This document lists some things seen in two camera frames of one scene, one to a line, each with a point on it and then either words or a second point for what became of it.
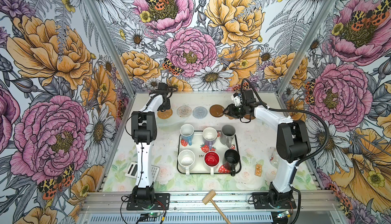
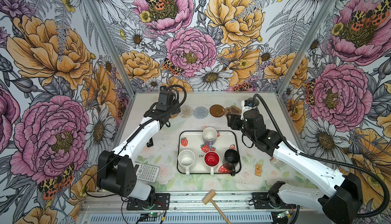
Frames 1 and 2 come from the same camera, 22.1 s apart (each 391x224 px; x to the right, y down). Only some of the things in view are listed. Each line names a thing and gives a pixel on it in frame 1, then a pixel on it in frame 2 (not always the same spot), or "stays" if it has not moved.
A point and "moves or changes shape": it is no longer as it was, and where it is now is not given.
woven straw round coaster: [165, 114] moves or changes shape
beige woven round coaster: [184, 111] stays
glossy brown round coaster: [217, 110] stays
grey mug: [228, 132] moves or changes shape
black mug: [232, 157] stays
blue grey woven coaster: [199, 112] stays
